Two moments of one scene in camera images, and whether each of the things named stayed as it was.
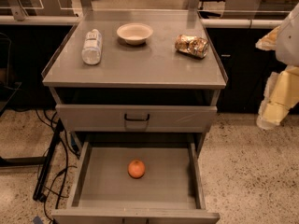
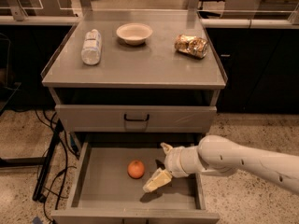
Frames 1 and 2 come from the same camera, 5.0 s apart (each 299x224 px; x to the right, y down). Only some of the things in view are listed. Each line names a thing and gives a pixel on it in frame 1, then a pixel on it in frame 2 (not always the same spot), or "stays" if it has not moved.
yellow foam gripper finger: x=267 y=43 to x=181 y=161
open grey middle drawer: x=171 y=190 stays
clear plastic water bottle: x=92 y=51 stays
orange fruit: x=135 y=169 stays
